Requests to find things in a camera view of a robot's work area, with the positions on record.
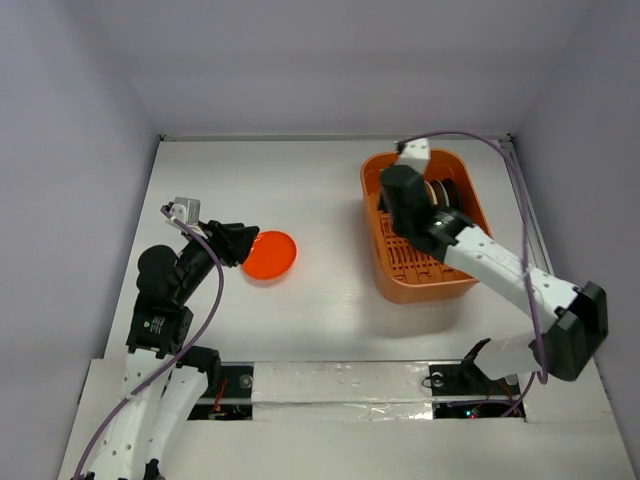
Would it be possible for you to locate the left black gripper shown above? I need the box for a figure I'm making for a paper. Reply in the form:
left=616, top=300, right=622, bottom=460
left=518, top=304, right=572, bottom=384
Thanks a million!
left=174, top=217, right=258, bottom=300

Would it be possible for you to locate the red plate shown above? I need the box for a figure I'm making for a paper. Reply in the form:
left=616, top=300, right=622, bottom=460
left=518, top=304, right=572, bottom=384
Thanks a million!
left=242, top=230, right=298, bottom=282

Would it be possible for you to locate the black plate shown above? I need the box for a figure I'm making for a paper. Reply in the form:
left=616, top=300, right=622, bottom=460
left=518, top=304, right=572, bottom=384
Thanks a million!
left=442, top=178, right=464, bottom=211

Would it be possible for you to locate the beige patterned plate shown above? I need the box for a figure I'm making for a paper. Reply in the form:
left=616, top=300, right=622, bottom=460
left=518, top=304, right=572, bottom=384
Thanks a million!
left=424, top=181, right=438, bottom=206

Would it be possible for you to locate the blue white patterned plate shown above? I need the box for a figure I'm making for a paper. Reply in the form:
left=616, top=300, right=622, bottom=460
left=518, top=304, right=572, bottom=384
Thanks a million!
left=431, top=180, right=450, bottom=207

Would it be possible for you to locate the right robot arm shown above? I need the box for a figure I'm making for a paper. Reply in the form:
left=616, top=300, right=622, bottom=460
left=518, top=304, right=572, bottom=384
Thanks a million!
left=379, top=165, right=608, bottom=392

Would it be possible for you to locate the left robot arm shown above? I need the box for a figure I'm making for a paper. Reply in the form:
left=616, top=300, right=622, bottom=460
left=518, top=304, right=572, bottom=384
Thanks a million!
left=73, top=216, right=259, bottom=479

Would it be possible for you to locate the orange plastic dish rack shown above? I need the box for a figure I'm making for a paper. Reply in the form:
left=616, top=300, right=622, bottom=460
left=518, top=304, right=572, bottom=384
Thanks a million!
left=360, top=148, right=491, bottom=304

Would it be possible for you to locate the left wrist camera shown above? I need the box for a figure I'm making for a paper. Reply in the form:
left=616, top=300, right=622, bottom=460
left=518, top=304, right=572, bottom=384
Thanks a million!
left=161, top=197, right=201, bottom=227

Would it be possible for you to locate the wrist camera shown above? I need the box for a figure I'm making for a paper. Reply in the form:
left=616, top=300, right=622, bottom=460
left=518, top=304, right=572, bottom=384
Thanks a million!
left=395, top=138, right=431, bottom=175
left=161, top=197, right=201, bottom=227

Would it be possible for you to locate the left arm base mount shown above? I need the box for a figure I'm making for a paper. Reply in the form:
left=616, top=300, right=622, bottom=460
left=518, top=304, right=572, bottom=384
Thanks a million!
left=188, top=363, right=254, bottom=421

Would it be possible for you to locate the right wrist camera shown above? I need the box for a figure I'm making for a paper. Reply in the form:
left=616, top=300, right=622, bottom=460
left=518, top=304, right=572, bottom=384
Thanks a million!
left=395, top=138, right=431, bottom=175

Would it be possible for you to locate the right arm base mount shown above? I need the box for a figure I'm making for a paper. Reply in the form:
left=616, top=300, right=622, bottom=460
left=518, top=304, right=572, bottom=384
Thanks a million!
left=421, top=363, right=526, bottom=420

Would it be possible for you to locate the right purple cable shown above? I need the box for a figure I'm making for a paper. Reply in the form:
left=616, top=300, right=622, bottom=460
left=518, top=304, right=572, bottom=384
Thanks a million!
left=404, top=130, right=549, bottom=419

